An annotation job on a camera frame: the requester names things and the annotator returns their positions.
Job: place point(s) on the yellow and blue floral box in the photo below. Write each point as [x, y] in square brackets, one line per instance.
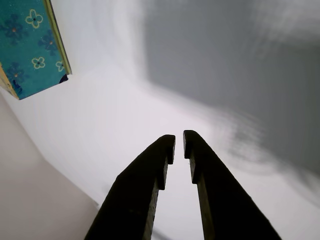
[25, 50]

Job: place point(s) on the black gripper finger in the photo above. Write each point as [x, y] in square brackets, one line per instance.
[135, 195]
[225, 200]

